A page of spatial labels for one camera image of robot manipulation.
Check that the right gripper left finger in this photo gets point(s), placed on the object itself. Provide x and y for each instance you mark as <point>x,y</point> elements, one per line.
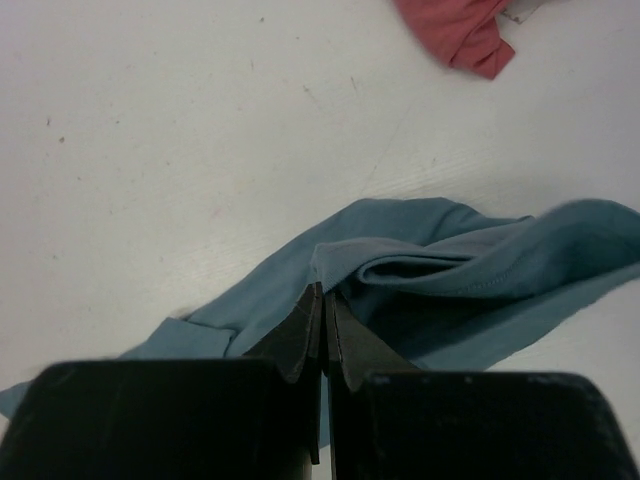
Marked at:
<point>253,417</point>

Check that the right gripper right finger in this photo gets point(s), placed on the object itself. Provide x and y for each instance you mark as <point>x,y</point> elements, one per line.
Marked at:
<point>391,420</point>

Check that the blue t shirt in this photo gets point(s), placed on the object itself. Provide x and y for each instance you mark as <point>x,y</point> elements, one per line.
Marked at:
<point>445,286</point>

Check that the pink folded t shirt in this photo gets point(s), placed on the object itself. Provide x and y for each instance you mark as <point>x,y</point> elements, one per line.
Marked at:
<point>460,34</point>

